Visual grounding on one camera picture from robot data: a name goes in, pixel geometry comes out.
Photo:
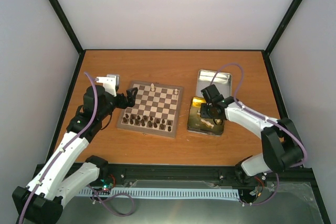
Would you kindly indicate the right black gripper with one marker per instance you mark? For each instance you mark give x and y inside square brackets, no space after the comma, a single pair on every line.
[203,114]

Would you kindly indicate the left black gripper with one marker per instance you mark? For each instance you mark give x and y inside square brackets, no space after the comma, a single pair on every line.
[131,99]

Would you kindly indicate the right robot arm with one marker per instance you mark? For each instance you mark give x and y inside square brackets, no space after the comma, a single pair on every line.
[281,145]

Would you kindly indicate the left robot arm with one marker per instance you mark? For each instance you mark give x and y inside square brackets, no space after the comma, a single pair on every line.
[45,197]

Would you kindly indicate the wooden chess board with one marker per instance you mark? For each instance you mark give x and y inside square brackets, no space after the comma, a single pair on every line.
[159,104]

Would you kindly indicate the green lit circuit board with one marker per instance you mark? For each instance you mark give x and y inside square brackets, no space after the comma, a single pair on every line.
[108,183]

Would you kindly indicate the gold tin box base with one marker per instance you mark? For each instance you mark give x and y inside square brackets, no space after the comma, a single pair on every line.
[194,123]

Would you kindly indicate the silver tin lid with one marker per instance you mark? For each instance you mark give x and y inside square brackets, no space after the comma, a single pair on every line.
[223,82]

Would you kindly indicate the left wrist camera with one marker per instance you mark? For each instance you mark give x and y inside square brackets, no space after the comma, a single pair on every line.
[110,83]

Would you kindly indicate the light blue cable duct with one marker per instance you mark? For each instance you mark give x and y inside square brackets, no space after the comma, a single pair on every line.
[174,193]

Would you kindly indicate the black frame post left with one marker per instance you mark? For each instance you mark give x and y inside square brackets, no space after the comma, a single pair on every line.
[66,25]

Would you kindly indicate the black frame post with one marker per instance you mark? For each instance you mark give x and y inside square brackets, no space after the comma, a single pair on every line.
[66,25]
[293,7]

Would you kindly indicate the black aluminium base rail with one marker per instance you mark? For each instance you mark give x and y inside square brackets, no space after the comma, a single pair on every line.
[219,175]

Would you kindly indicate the black frame post right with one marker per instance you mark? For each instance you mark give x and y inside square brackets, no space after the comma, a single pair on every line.
[293,7]

